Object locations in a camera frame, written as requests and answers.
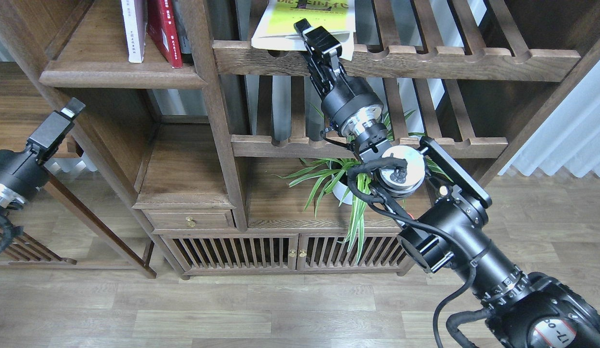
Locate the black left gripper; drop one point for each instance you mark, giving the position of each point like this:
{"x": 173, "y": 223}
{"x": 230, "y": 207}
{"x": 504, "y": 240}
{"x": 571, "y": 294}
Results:
{"x": 22, "y": 174}

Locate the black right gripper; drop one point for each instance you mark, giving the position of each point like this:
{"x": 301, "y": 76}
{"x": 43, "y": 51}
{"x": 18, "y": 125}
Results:
{"x": 346, "y": 100}

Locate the yellow-green paperback book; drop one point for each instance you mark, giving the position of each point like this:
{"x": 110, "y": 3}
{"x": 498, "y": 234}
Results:
{"x": 276, "y": 27}

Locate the white lavender paperback book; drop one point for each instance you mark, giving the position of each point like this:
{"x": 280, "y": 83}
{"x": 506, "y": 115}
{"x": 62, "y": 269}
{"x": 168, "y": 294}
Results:
{"x": 135, "y": 23}

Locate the red paperback book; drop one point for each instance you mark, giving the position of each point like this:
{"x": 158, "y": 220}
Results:
{"x": 162, "y": 29}

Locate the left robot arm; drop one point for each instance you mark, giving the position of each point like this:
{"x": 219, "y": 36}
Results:
{"x": 8, "y": 230}

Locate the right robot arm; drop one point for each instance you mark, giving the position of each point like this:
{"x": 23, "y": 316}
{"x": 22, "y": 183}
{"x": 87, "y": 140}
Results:
{"x": 442, "y": 212}

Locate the upright books on shelf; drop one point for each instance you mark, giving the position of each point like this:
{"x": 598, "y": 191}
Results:
{"x": 183, "y": 36}

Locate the wooden side table left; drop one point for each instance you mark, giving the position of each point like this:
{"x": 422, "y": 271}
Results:
{"x": 21, "y": 112}

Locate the large dark wooden bookshelf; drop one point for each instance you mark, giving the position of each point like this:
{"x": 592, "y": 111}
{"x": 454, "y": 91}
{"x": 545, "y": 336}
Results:
{"x": 196, "y": 141}

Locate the spider plant in white pot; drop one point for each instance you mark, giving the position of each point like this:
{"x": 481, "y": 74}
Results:
{"x": 329, "y": 172}

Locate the white curtain right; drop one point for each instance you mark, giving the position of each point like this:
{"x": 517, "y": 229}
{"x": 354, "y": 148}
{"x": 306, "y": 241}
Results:
{"x": 569, "y": 139}

